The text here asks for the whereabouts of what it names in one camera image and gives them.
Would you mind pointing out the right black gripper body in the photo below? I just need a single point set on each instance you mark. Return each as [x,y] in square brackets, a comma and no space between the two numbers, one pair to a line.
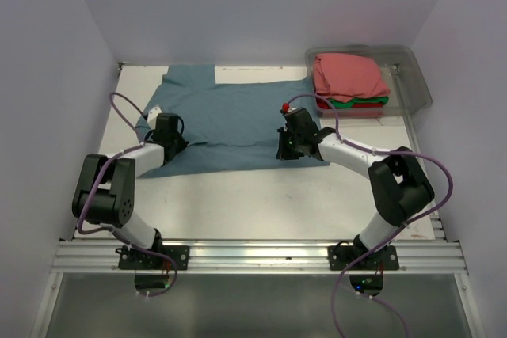
[289,146]

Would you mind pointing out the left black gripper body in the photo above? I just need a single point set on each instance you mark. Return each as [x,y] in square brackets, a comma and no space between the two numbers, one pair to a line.
[179,142]

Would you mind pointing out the blue t-shirt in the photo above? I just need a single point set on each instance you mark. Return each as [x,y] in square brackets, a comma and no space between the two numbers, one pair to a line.
[230,127]

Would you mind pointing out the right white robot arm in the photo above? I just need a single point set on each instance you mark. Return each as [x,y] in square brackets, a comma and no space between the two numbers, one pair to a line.
[399,185]

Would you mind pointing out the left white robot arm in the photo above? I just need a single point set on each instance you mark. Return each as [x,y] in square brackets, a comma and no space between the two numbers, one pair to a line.
[104,198]

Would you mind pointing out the folded red t-shirt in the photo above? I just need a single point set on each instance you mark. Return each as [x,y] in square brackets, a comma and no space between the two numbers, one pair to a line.
[323,108]

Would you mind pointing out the folded green t-shirt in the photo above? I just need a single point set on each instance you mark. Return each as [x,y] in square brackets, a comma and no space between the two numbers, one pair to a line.
[374,102]

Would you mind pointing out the folded pink t-shirt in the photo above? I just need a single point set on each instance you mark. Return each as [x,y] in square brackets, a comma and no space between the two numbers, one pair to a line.
[344,77]

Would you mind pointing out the clear plastic bin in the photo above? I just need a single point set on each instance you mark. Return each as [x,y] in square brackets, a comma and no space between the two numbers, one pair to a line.
[400,70]

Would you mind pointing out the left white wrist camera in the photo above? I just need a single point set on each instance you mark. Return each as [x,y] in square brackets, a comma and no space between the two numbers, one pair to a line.
[153,113]

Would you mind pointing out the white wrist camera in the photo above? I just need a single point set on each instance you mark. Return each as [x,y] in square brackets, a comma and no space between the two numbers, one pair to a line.
[153,113]
[286,108]

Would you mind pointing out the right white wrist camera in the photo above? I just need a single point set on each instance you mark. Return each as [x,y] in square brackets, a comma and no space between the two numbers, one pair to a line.
[286,108]

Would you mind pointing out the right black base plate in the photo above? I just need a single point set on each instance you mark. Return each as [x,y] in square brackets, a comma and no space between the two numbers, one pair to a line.
[340,256]

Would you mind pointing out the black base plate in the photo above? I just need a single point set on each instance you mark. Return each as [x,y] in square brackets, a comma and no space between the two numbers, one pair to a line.
[178,257]
[340,256]

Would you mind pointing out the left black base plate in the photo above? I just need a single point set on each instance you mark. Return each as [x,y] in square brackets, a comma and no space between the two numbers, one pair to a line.
[178,257]

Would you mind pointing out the aluminium mounting rail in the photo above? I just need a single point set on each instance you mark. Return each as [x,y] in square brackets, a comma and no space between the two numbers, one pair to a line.
[283,257]

